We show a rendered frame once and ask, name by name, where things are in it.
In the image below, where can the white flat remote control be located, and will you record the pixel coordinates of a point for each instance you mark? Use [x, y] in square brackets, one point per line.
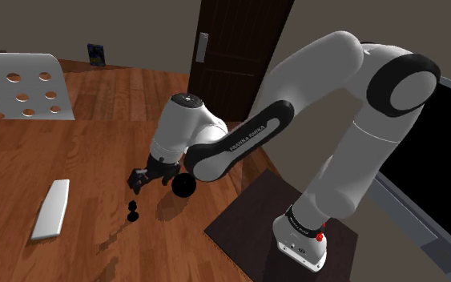
[51, 209]

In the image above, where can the black round ball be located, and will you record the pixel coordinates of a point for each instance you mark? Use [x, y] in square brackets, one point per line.
[183, 186]

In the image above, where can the dark brown door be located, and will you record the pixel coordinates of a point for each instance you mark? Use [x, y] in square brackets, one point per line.
[240, 58]

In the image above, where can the dark robot stand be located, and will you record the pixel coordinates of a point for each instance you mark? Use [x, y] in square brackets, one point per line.
[248, 222]

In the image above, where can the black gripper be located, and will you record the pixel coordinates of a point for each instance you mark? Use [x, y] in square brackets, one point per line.
[159, 166]

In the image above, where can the white chair with round holes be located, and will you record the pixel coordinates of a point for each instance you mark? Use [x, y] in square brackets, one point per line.
[33, 64]

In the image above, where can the small black figure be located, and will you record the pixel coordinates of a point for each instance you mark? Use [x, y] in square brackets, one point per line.
[132, 213]

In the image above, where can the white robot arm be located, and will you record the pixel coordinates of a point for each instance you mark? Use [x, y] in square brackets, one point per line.
[318, 82]

